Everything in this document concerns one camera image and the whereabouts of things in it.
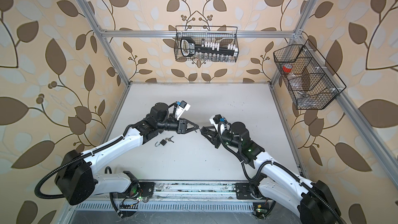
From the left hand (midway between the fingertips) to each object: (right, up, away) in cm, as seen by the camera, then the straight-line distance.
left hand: (198, 127), depth 70 cm
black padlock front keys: (-22, -12, +21) cm, 32 cm away
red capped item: (+50, +31, +17) cm, 61 cm away
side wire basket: (+55, +22, +4) cm, 59 cm away
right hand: (+3, -3, +3) cm, 5 cm away
